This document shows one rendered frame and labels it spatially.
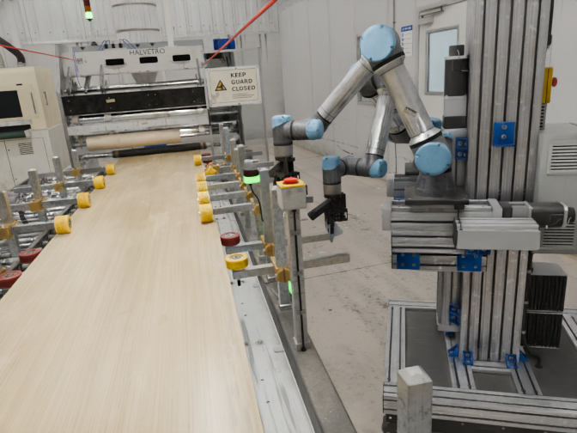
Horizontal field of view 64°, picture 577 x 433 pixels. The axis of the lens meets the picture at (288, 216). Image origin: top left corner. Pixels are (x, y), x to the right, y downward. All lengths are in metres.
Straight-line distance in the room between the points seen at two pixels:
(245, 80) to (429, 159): 2.88
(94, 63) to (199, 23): 6.29
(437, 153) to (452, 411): 1.05
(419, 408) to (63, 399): 0.73
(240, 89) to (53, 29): 6.92
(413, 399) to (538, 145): 1.46
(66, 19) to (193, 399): 10.05
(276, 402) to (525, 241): 0.98
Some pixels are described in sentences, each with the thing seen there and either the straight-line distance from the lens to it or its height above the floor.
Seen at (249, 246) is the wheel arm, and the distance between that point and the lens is 1.89.
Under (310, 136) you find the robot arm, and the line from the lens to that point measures 1.73.
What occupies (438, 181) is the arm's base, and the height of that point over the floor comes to 1.10.
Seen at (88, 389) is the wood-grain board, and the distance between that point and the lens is 1.13.
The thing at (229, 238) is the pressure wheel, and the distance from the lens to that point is 1.84.
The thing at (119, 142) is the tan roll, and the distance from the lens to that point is 4.35.
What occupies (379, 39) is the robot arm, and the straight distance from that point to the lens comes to 1.62.
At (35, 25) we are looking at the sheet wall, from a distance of 10.85.
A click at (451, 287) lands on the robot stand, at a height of 0.55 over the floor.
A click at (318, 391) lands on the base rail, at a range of 1.31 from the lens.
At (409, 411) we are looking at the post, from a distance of 0.69.
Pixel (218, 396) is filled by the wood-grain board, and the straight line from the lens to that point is 1.01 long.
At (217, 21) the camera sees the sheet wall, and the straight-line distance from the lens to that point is 10.80.
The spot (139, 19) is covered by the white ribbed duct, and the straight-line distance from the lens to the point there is 8.33.
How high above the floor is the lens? 1.51
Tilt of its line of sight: 17 degrees down
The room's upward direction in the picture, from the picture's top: 4 degrees counter-clockwise
